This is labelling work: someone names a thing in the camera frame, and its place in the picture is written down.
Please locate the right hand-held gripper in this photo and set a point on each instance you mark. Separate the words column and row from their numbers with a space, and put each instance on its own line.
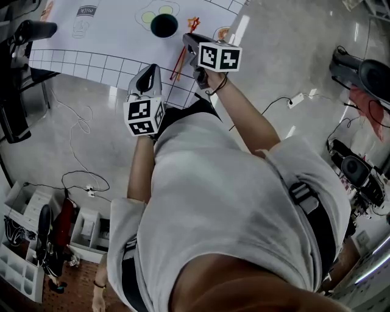
column 219, row 58

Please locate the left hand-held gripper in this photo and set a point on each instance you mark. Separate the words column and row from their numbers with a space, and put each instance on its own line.
column 140, row 115

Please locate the red star cutout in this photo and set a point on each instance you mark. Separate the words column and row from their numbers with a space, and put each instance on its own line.
column 176, row 65

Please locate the orange star-topped cocktail stick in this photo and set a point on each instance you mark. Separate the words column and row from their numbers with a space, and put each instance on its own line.
column 180, row 71

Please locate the grey cup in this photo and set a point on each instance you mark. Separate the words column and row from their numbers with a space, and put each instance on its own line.
column 164, row 26

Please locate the person's right forearm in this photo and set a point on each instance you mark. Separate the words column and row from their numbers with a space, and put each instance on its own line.
column 246, row 119

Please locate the person's left forearm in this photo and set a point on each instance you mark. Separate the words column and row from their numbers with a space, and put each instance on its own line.
column 141, row 170

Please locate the black right wrist band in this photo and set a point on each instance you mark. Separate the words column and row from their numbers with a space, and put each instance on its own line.
column 224, row 83

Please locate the black wrist band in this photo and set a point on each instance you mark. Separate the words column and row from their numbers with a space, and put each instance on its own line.
column 224, row 83
column 151, row 137

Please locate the person's black trousers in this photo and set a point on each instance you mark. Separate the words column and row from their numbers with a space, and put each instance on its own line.
column 182, row 117

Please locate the black left wrist band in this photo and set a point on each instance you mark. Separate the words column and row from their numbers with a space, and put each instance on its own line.
column 151, row 137

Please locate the white grid tablecloth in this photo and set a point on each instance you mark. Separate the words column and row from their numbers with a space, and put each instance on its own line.
column 106, row 39

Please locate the white power strip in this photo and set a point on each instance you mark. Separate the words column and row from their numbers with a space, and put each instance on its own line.
column 295, row 101
column 90, row 191

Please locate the black tumbler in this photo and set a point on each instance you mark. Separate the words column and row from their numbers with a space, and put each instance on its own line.
column 38, row 30

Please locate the person's grey shirt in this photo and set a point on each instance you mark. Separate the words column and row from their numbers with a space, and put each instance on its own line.
column 219, row 189

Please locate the black folding chair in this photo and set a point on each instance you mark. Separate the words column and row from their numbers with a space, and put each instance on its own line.
column 12, row 70

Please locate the white open box unit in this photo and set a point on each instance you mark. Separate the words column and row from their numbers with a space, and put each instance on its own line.
column 88, row 231

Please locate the red cloth bag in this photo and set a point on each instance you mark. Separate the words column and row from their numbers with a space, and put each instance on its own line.
column 65, row 222

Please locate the black equipment bundle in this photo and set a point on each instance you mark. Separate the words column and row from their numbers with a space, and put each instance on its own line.
column 45, row 225

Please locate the pink cloth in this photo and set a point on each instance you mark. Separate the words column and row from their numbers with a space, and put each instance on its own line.
column 370, row 112

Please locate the white compartment shelf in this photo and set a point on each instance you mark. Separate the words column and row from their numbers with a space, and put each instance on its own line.
column 18, row 271

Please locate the person's chin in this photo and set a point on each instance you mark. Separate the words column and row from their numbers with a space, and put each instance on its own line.
column 243, row 289

